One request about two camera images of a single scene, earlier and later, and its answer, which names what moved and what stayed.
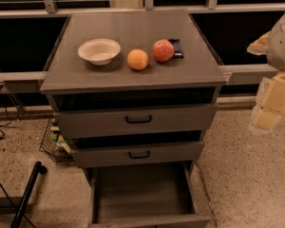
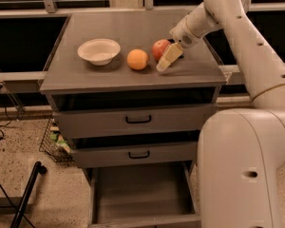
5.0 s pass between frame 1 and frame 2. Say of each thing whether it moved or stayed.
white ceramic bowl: stayed
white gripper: moved
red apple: stayed
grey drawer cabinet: stayed
